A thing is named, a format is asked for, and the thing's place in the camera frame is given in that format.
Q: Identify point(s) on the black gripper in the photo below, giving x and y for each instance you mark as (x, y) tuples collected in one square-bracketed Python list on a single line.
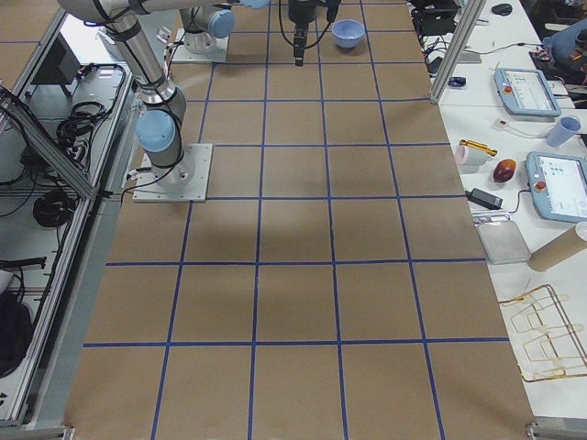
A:
[(301, 13)]

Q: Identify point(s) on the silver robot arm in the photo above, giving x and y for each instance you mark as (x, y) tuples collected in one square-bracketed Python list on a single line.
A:
[(159, 130), (205, 25)]

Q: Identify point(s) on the blue bowl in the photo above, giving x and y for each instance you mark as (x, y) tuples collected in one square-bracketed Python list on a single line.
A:
[(348, 33)]

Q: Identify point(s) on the pink cup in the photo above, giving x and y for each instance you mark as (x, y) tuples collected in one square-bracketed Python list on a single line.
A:
[(470, 156)]

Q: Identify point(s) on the gold metal cylinder tool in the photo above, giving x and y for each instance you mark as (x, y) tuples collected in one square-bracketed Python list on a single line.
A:
[(480, 146)]

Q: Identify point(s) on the upper teach pendant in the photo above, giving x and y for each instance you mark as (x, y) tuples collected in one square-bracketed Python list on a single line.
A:
[(525, 93)]

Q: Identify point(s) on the teach pendant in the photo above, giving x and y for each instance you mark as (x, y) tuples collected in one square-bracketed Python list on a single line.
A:
[(558, 186), (525, 93)]

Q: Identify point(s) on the black power adapter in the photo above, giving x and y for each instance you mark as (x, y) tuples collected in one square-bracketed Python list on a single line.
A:
[(484, 199)]

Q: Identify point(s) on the light blue plastic cup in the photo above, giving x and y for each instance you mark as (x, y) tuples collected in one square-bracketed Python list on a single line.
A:
[(565, 128)]

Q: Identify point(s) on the clear plastic tray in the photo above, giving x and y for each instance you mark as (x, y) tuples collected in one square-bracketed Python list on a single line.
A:
[(501, 237)]

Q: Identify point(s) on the lower teach pendant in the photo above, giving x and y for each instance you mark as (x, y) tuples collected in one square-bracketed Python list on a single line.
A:
[(558, 186)]

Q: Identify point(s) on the cardboard tube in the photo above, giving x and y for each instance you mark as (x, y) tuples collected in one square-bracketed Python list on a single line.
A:
[(560, 248)]

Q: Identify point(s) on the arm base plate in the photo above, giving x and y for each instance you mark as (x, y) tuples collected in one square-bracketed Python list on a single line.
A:
[(199, 48), (187, 181)]

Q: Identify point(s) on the aluminium frame post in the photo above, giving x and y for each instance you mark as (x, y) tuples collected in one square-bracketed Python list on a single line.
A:
[(468, 21)]

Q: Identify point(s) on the gold wire rack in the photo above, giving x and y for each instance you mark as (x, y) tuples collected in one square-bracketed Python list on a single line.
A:
[(547, 344)]

